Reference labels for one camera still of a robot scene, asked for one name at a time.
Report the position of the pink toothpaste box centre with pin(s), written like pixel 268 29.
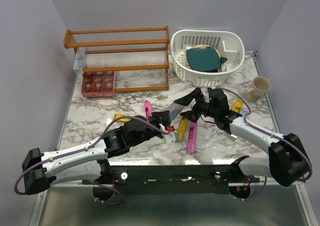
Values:
pixel 192 137

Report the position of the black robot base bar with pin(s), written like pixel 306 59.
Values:
pixel 169 180

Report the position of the teal square plate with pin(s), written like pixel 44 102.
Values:
pixel 203 59

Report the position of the red 3D toothpaste box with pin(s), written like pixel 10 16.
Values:
pixel 108 84
pixel 97 84
pixel 87 84

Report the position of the silver toothpaste box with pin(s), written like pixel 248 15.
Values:
pixel 80 60
pixel 174 110

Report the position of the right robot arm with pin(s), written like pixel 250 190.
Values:
pixel 287 160

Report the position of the orange wooden three-tier shelf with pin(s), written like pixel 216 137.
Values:
pixel 138 56

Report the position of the beige ceramic mug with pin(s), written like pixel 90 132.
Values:
pixel 258 88

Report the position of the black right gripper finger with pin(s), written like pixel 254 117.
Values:
pixel 191 115
pixel 186 100

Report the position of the yellow toothpaste box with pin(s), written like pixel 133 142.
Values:
pixel 120 118
pixel 182 128
pixel 237 106

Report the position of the white plastic basket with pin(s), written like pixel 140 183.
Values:
pixel 228 45

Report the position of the pink toothpaste box left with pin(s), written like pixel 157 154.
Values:
pixel 148 109

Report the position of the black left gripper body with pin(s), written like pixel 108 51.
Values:
pixel 155 131

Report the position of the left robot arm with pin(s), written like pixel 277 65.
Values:
pixel 39 169

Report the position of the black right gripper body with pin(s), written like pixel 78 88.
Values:
pixel 203 107

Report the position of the pink toothpaste box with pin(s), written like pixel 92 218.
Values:
pixel 148 109
pixel 192 137

